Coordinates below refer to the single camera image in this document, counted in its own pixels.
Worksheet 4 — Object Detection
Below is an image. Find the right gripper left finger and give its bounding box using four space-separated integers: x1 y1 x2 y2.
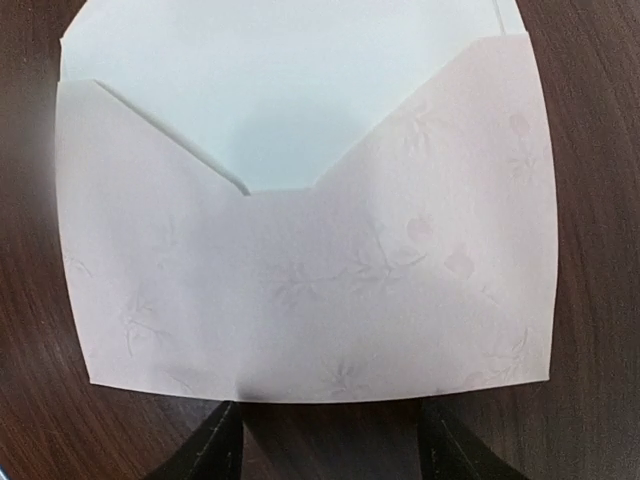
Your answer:
147 401 244 480

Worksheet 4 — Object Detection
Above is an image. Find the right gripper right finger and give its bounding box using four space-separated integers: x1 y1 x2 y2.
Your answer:
417 399 515 479

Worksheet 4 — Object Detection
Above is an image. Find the beige envelope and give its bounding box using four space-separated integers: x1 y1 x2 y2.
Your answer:
55 24 558 404

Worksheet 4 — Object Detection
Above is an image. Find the cream letter paper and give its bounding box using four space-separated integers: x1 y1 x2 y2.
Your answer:
61 1 525 191

